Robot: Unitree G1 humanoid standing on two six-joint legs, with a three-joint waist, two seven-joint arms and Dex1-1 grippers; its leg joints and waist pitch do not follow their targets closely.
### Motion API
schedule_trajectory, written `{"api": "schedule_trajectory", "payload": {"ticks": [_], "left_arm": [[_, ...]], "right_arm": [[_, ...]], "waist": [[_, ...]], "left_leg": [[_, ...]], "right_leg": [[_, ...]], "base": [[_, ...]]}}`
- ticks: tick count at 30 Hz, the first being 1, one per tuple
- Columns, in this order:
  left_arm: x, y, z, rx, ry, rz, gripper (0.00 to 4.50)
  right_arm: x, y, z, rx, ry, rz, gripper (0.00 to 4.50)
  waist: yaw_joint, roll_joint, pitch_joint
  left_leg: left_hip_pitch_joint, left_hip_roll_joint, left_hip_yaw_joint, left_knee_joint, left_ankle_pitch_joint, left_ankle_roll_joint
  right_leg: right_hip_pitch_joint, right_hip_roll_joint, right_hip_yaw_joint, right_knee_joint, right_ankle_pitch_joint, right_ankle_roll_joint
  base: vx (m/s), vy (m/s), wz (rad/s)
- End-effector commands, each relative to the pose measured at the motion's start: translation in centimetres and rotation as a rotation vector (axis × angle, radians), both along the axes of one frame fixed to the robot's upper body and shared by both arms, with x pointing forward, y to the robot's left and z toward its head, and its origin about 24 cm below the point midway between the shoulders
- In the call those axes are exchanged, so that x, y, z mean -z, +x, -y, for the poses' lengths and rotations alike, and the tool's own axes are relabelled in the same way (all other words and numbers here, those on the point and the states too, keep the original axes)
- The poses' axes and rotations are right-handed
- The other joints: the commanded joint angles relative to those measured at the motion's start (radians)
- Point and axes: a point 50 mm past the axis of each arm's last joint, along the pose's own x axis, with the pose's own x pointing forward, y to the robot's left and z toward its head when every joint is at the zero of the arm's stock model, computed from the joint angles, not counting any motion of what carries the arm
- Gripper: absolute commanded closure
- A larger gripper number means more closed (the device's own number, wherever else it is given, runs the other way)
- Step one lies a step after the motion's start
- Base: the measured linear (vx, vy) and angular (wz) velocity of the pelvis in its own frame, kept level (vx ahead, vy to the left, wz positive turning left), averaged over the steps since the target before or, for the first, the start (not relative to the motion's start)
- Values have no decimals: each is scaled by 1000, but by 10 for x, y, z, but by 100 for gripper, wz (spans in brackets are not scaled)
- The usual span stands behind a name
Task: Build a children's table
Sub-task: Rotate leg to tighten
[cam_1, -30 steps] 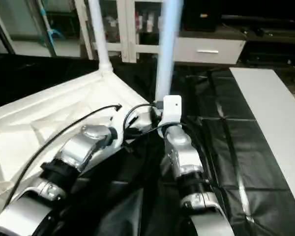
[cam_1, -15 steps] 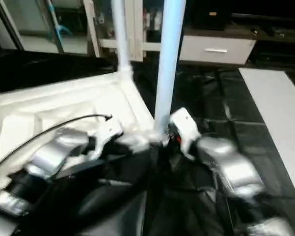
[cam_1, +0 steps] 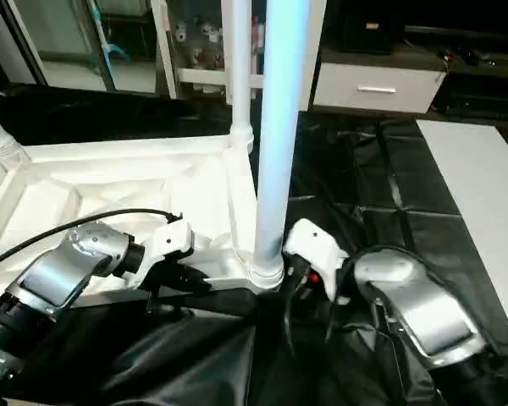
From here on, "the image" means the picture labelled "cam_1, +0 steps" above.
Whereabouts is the black box with yellow label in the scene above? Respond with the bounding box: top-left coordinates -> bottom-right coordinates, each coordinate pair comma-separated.
337,0 -> 405,57

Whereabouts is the white drawer unit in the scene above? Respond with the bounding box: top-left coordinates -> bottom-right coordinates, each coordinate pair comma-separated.
310,61 -> 450,116

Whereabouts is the blue metal stand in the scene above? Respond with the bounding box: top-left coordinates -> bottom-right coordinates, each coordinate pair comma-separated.
85,0 -> 133,67

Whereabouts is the white plastic table top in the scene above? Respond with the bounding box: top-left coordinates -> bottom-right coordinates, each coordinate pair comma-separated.
0,135 -> 287,299

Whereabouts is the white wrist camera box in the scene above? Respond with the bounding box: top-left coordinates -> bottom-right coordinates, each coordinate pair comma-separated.
283,217 -> 351,304
134,218 -> 196,290

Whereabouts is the dark wooden TV bench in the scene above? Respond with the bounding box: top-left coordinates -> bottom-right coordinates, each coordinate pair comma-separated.
404,25 -> 508,119

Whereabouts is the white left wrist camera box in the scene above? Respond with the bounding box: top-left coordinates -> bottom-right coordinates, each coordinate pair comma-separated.
134,218 -> 196,290

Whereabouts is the white glass-door cabinet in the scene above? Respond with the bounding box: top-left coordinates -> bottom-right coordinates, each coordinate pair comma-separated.
151,0 -> 328,104

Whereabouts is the black work mat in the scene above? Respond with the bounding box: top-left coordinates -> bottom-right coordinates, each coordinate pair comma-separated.
0,83 -> 508,406

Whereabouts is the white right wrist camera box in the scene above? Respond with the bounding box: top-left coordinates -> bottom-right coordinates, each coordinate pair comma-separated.
283,217 -> 351,304

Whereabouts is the white plastic table leg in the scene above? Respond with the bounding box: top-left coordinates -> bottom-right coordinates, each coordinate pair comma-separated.
0,100 -> 28,168
246,0 -> 314,290
220,0 -> 257,155

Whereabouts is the white flat panel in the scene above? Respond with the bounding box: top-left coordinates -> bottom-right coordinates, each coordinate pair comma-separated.
415,118 -> 508,310

